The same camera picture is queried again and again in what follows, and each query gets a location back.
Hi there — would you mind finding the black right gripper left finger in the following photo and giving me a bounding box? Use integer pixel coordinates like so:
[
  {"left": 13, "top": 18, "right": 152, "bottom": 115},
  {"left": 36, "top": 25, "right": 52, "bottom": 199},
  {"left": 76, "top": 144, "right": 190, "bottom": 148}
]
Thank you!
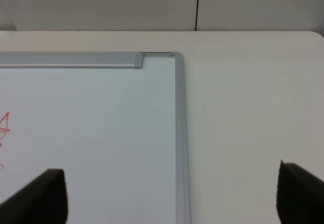
[{"left": 1, "top": 169, "right": 68, "bottom": 223}]

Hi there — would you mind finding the white aluminium-framed whiteboard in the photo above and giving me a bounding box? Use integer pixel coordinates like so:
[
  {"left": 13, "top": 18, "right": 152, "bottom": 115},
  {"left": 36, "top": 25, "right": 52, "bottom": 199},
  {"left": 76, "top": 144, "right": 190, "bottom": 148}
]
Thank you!
[{"left": 1, "top": 52, "right": 191, "bottom": 223}]

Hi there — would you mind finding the grey whiteboard pen tray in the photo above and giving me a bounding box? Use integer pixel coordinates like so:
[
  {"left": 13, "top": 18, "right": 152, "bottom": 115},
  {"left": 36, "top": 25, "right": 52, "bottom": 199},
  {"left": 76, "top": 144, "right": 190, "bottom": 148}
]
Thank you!
[{"left": 1, "top": 52, "right": 143, "bottom": 69}]

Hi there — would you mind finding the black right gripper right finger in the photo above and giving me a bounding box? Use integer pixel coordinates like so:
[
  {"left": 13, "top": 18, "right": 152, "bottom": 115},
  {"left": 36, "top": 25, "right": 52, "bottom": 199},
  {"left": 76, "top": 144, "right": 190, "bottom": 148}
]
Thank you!
[{"left": 276, "top": 162, "right": 323, "bottom": 224}]

